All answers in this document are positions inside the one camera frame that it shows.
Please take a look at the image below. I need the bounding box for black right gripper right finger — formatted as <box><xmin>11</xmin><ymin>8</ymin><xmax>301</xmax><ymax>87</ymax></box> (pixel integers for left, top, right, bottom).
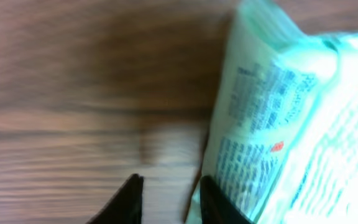
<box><xmin>200</xmin><ymin>175</ymin><xmax>254</xmax><ymax>224</ymax></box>

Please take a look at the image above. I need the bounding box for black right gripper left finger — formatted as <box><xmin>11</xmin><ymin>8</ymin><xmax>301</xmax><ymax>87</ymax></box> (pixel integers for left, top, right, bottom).
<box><xmin>86</xmin><ymin>174</ymin><xmax>144</xmax><ymax>224</ymax></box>

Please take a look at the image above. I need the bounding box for teal snack packet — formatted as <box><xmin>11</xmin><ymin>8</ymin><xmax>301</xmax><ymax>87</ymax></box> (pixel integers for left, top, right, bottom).
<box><xmin>201</xmin><ymin>1</ymin><xmax>358</xmax><ymax>223</ymax></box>

